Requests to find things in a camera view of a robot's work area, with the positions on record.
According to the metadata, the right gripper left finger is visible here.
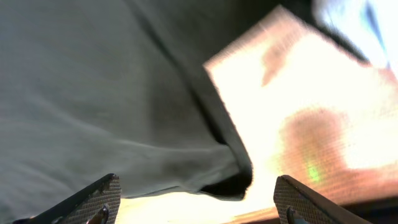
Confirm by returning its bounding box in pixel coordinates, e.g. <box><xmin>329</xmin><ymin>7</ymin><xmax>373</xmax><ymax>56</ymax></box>
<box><xmin>12</xmin><ymin>174</ymin><xmax>121</xmax><ymax>224</ymax></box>

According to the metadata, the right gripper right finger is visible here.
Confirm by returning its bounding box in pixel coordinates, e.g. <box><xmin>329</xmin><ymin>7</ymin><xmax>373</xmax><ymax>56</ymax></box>
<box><xmin>273</xmin><ymin>175</ymin><xmax>370</xmax><ymax>224</ymax></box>

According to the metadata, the black t-shirt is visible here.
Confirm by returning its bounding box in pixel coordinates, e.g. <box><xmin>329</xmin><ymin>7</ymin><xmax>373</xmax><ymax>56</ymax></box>
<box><xmin>0</xmin><ymin>0</ymin><xmax>371</xmax><ymax>224</ymax></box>

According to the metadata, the light blue printed t-shirt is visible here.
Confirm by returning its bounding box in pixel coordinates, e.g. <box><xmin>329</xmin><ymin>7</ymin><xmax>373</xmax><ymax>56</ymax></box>
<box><xmin>312</xmin><ymin>0</ymin><xmax>397</xmax><ymax>73</ymax></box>

